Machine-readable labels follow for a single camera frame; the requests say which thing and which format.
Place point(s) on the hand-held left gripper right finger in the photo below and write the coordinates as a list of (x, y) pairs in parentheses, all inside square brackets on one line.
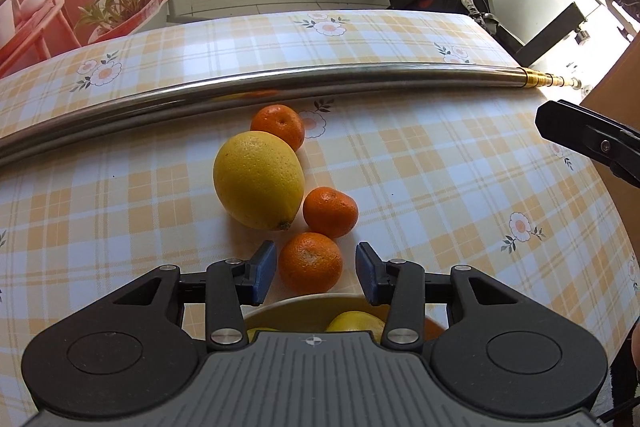
[(367, 274)]

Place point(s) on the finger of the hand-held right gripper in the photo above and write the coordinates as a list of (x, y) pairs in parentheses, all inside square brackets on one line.
[(575, 127)]

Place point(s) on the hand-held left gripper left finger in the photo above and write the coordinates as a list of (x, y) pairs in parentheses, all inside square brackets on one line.
[(264, 272)]

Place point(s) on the orange mandarin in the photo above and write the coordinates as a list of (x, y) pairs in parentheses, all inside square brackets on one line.
[(310, 263), (330, 213), (277, 127), (433, 330)]

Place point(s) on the round yellow-green citrus fruit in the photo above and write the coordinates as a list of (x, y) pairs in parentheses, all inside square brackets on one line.
[(352, 322)]

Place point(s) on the yellow bowl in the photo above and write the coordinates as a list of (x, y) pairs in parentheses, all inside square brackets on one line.
[(300, 307)]

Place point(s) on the large yellow lemon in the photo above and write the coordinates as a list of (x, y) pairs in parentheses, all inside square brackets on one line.
[(257, 179)]

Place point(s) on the checked floral tablecloth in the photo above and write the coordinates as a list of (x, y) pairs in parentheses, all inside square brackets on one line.
[(450, 182)]

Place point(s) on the long shiny metal rod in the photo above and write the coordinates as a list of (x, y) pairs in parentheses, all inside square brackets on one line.
[(300, 79)]

